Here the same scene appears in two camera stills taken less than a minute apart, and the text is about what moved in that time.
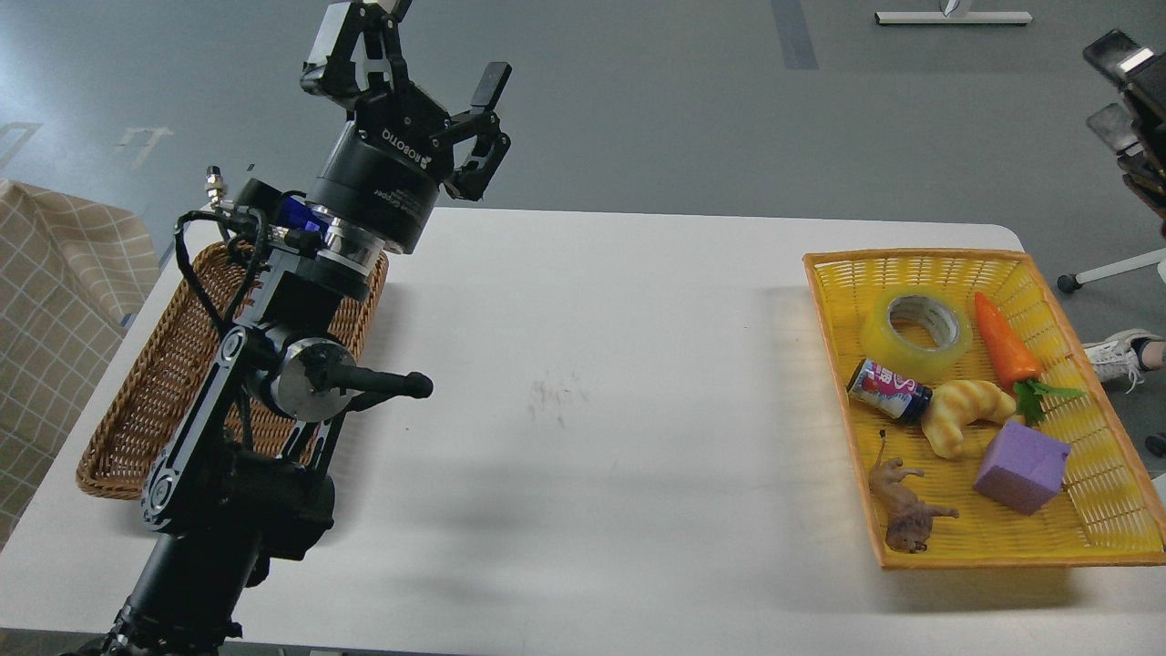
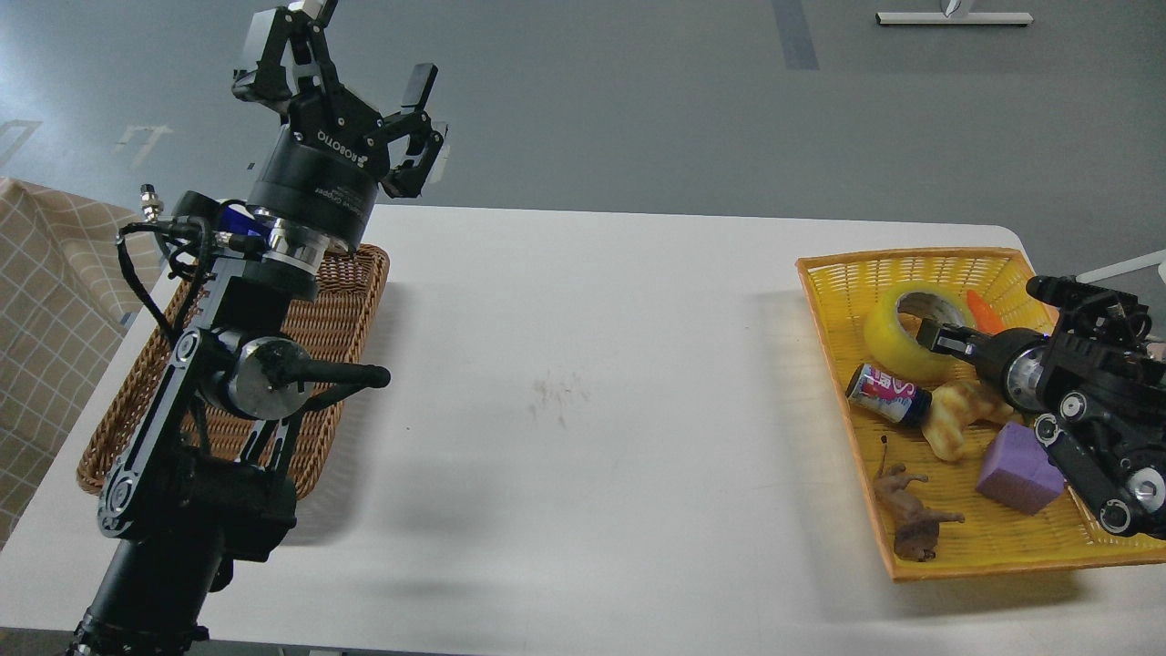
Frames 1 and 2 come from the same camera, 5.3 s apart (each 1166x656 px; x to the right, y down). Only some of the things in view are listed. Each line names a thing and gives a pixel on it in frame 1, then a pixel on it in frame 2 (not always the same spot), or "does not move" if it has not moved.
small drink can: x=890 y=391 does not move
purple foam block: x=1020 y=468 does not move
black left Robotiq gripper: x=384 y=175 to x=323 y=170
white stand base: x=961 y=17 does not move
